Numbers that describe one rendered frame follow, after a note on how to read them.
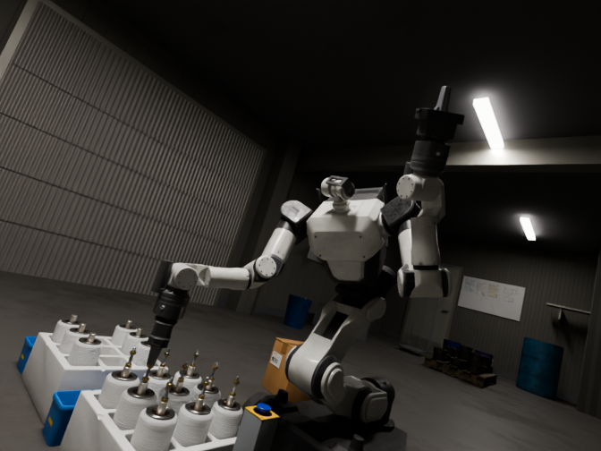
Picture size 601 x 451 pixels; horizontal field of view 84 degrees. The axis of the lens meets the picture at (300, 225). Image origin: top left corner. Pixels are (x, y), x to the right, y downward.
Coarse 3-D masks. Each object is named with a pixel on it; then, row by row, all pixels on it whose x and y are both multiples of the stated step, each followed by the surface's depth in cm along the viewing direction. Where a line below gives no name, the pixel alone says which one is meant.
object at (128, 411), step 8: (120, 400) 93; (128, 400) 91; (136, 400) 91; (144, 400) 92; (152, 400) 94; (120, 408) 91; (128, 408) 91; (136, 408) 91; (144, 408) 92; (120, 416) 91; (128, 416) 90; (136, 416) 91; (120, 424) 90; (128, 424) 90
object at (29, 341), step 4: (28, 336) 146; (32, 336) 147; (36, 336) 148; (24, 340) 144; (28, 340) 142; (32, 340) 147; (24, 344) 144; (28, 344) 140; (32, 344) 147; (24, 348) 143; (28, 348) 140; (24, 352) 141; (28, 352) 139; (20, 356) 143; (24, 356) 140; (28, 356) 139; (20, 360) 142; (24, 360) 139; (20, 364) 141; (24, 364) 138; (20, 368) 139; (20, 372) 138
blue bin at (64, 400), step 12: (60, 396) 110; (72, 396) 112; (60, 408) 102; (72, 408) 103; (48, 420) 105; (60, 420) 102; (48, 432) 103; (60, 432) 102; (48, 444) 101; (60, 444) 103
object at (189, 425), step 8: (184, 408) 94; (184, 416) 92; (192, 416) 92; (200, 416) 93; (208, 416) 95; (176, 424) 93; (184, 424) 92; (192, 424) 92; (200, 424) 92; (208, 424) 95; (176, 432) 92; (184, 432) 91; (192, 432) 91; (200, 432) 93; (176, 440) 91; (184, 440) 91; (192, 440) 91; (200, 440) 93
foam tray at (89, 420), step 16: (80, 400) 100; (96, 400) 99; (80, 416) 97; (96, 416) 92; (112, 416) 95; (80, 432) 94; (96, 432) 90; (112, 432) 86; (128, 432) 88; (208, 432) 100; (64, 448) 97; (80, 448) 92; (96, 448) 87; (112, 448) 83; (128, 448) 81; (176, 448) 87; (192, 448) 89; (208, 448) 92; (224, 448) 96
